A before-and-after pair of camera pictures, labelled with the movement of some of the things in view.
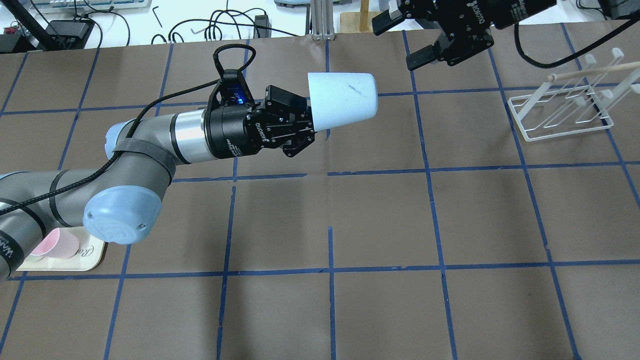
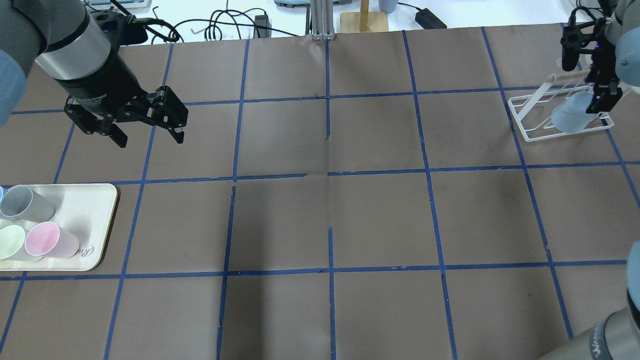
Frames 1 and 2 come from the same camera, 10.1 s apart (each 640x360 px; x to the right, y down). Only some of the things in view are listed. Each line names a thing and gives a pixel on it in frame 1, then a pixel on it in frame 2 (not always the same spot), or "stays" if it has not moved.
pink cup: [59, 243] stays
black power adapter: [263, 27] stays
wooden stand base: [358, 22] stays
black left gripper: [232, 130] -> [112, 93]
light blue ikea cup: [338, 99] -> [569, 115]
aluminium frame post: [322, 20] stays
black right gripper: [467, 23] -> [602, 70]
